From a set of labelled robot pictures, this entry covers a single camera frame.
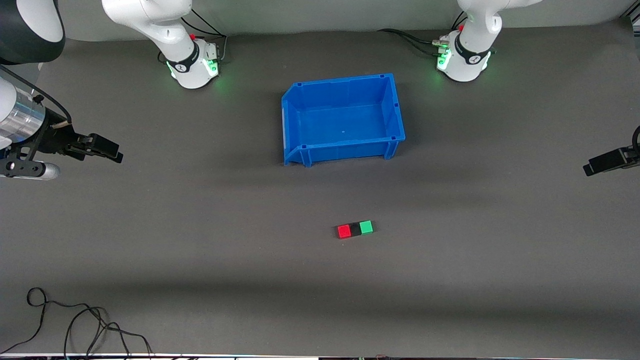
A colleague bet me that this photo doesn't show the black cable along right arm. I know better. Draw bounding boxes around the black cable along right arm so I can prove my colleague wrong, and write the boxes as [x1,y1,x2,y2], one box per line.
[0,65,74,132]

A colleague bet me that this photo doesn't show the thin loose black cable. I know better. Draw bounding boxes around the thin loose black cable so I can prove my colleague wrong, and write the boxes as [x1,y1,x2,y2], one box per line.
[0,287,154,360]

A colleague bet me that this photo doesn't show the dark grey table mat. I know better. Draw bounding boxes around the dark grey table mat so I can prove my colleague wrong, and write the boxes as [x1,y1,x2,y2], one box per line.
[0,19,640,357]

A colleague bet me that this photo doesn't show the black right arm base cables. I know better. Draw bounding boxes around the black right arm base cables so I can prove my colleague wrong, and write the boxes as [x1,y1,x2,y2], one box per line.
[179,7,229,64]

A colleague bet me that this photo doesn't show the black arm base cables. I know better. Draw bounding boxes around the black arm base cables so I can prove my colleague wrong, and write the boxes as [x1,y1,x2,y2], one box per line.
[377,10,469,59]
[179,7,229,64]

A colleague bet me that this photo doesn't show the blue plastic storage bin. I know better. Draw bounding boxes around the blue plastic storage bin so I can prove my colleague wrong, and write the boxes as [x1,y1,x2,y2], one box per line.
[281,73,406,168]

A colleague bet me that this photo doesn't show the black left arm base cables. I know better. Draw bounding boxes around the black left arm base cables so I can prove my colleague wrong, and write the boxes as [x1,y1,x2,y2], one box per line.
[377,10,469,59]

